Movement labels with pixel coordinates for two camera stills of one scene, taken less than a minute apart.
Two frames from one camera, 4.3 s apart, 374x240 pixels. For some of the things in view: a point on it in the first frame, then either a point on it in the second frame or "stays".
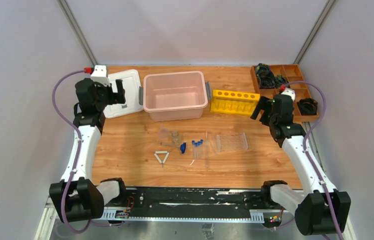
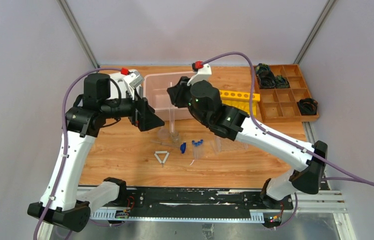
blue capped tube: x=194 y=149 stays
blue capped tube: x=202 y=149 stays
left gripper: x=109 y=94 -> x=137 y=112
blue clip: x=182 y=147 stays
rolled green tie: x=280 y=80 stays
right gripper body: x=272 y=118 -> x=182 y=96
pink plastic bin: x=174 y=96 stays
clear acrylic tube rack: x=232 y=142 stays
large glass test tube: x=207 y=149 -> x=171 y=117
